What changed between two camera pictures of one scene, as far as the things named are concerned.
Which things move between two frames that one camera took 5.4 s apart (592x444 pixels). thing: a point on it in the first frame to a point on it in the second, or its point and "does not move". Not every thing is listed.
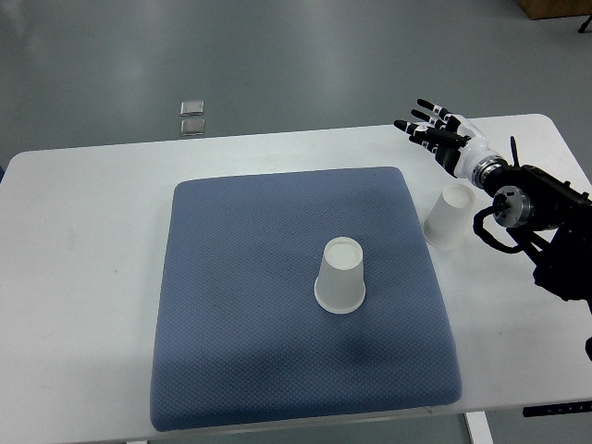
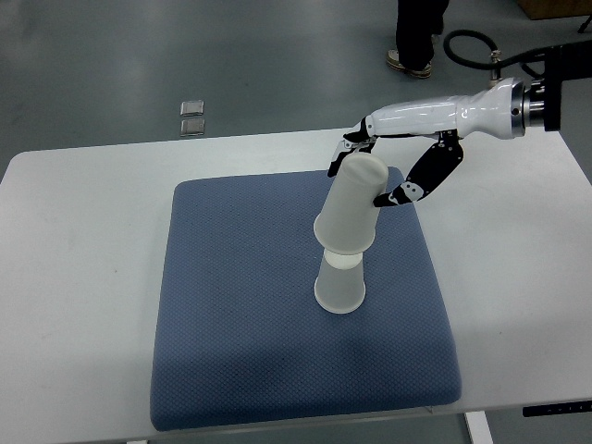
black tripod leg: (585, 24) does not move
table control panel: (559, 409) does not move
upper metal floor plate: (191, 108) does not move
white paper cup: (447, 224) to (346, 222)
